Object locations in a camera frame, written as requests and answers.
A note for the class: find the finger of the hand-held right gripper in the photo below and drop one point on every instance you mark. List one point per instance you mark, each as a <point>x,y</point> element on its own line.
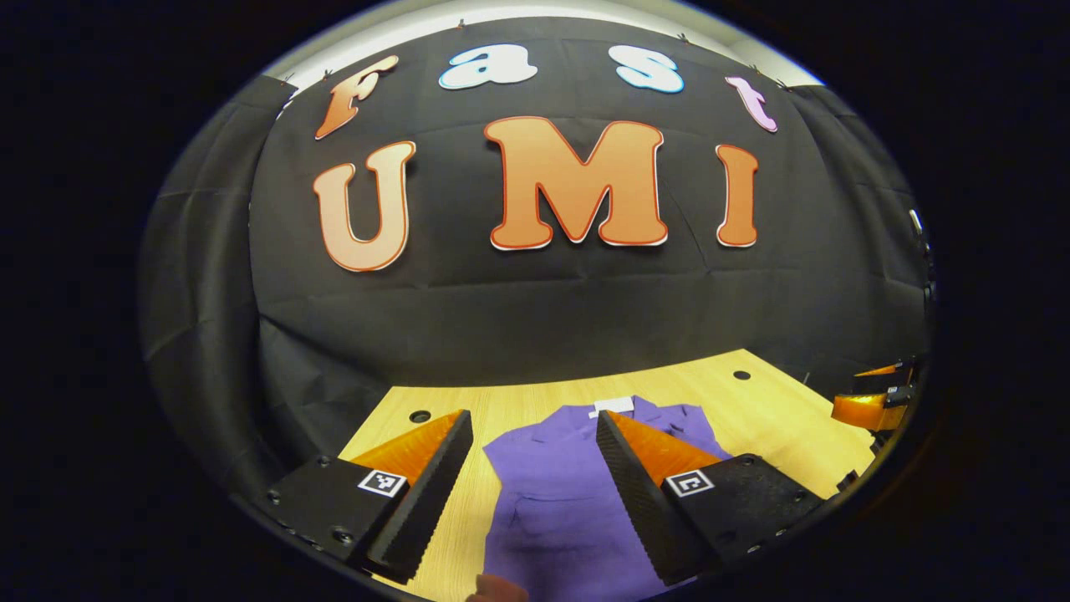
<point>857,411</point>
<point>878,369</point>

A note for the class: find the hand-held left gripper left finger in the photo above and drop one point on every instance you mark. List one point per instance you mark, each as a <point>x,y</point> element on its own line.
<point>430,502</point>

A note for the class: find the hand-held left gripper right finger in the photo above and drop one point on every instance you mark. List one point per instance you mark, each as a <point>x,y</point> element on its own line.
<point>639,502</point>

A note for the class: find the purple jacket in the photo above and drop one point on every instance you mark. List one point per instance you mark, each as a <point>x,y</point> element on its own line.
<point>552,502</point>

